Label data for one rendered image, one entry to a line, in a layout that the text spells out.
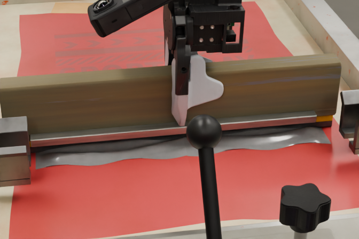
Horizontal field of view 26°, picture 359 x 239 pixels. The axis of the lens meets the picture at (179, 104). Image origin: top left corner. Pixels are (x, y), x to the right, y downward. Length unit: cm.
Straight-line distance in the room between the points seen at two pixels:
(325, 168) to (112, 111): 26
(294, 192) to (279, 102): 38
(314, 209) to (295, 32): 73
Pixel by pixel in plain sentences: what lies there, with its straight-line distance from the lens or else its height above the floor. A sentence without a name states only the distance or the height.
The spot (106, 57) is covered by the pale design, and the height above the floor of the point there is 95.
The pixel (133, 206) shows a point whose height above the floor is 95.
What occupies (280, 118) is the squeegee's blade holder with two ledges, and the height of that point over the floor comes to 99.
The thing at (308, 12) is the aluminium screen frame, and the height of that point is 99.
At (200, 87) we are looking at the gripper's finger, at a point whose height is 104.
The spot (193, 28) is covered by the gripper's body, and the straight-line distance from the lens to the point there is 87.
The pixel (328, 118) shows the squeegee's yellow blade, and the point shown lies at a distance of 100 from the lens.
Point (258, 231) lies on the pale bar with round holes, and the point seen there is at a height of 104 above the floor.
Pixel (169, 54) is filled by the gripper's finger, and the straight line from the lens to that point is 92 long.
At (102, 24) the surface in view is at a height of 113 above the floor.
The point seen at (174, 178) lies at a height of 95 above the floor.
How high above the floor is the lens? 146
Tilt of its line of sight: 29 degrees down
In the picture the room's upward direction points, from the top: straight up
